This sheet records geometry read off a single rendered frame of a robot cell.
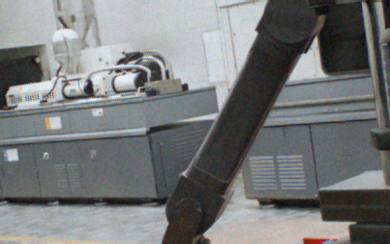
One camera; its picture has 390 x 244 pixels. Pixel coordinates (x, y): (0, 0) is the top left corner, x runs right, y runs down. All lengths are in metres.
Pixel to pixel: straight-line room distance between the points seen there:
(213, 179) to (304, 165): 5.43
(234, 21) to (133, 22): 3.87
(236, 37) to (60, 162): 2.65
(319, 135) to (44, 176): 3.49
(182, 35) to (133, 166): 2.55
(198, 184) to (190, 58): 8.82
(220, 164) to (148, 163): 6.59
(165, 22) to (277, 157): 3.84
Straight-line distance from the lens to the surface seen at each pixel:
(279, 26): 0.99
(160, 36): 10.16
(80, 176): 8.39
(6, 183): 9.46
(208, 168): 1.03
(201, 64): 9.73
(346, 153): 6.22
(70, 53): 8.77
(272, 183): 6.68
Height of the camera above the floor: 1.19
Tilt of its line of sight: 4 degrees down
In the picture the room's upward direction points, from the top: 8 degrees counter-clockwise
